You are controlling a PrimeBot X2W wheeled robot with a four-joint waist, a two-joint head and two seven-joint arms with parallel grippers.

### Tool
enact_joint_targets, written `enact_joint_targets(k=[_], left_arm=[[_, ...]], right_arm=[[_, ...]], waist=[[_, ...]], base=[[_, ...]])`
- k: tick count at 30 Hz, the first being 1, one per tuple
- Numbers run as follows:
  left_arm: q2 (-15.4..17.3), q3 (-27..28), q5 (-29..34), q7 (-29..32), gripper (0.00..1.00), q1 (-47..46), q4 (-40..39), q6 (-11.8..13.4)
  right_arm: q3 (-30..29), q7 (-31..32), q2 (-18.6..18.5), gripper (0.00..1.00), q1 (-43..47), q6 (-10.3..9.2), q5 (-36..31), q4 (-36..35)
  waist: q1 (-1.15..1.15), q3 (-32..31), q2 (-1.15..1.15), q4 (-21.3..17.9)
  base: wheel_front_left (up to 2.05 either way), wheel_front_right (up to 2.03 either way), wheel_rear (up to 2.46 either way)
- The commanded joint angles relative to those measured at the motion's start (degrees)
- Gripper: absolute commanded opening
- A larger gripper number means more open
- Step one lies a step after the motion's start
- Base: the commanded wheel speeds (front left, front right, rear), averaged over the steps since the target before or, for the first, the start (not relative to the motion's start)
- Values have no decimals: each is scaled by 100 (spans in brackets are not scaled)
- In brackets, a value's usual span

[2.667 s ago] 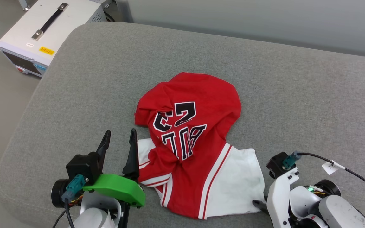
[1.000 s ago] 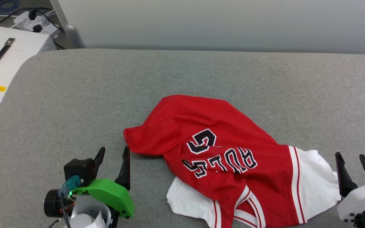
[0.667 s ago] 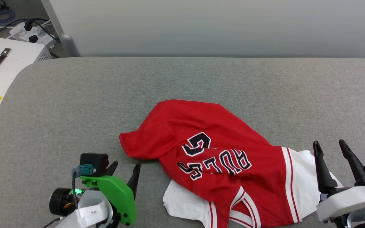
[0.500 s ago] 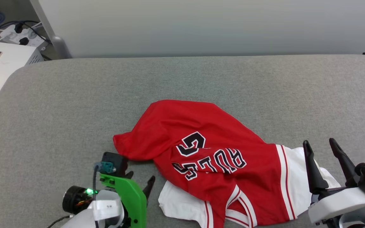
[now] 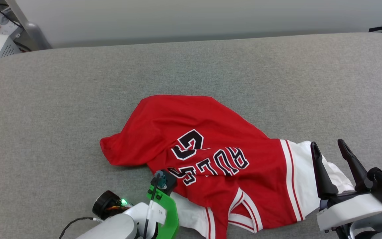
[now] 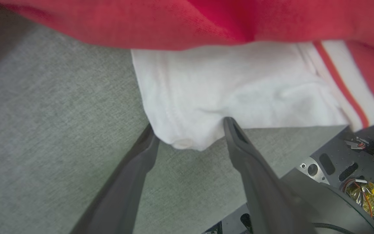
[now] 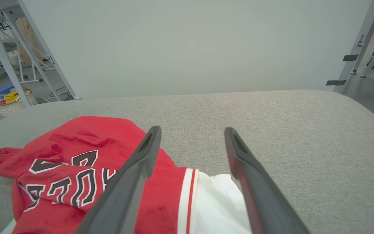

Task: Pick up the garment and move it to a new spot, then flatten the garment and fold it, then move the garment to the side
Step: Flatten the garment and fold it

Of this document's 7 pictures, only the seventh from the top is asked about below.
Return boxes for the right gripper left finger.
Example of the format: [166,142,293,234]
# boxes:
[75,126,162,234]

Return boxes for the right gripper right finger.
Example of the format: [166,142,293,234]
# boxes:
[224,127,311,234]

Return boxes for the red white basketball shirt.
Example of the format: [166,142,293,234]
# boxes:
[0,115,253,234]

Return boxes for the white wicker laundry basket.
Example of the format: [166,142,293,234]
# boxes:
[0,87,39,117]

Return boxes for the white backdrop panel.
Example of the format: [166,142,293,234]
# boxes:
[21,0,374,100]

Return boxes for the blue box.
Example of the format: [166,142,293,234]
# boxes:
[0,83,16,96]

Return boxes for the grey panel frame leg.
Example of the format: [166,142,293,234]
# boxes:
[17,0,81,100]
[333,0,374,94]

